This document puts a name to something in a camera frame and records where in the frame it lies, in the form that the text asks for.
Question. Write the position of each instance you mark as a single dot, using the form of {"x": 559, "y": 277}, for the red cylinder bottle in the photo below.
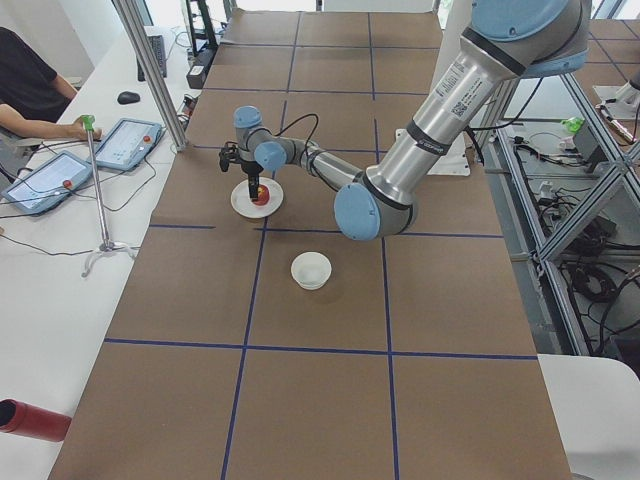
{"x": 22, "y": 419}

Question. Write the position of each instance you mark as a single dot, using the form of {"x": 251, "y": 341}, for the red yellow apple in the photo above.
{"x": 264, "y": 196}

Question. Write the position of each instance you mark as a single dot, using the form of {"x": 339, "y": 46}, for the black computer mouse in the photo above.
{"x": 128, "y": 97}

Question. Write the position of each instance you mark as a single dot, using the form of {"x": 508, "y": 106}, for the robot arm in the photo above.
{"x": 503, "y": 41}

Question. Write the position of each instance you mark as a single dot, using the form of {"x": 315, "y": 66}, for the white plastic bowl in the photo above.
{"x": 311, "y": 270}

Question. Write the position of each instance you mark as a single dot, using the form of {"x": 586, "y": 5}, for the teach pendant tablet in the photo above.
{"x": 127, "y": 144}
{"x": 48, "y": 185}

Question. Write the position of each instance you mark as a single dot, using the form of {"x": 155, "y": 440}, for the green tipped metal stand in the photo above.
{"x": 108, "y": 246}

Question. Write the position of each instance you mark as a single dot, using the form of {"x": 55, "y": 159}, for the white round plate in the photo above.
{"x": 270, "y": 197}

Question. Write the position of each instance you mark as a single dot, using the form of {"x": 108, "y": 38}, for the aluminium frame post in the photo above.
{"x": 133, "y": 25}

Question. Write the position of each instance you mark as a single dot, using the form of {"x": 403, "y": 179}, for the near teach pendant tablet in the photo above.
{"x": 48, "y": 185}

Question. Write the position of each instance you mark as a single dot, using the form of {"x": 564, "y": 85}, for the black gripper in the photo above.
{"x": 249, "y": 167}

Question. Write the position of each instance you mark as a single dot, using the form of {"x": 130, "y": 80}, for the far teach pendant tablet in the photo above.
{"x": 127, "y": 144}

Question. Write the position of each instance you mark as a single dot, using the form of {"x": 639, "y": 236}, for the seated person black shirt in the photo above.
{"x": 33, "y": 95}

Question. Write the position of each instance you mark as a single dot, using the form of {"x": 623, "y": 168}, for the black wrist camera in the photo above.
{"x": 229, "y": 155}

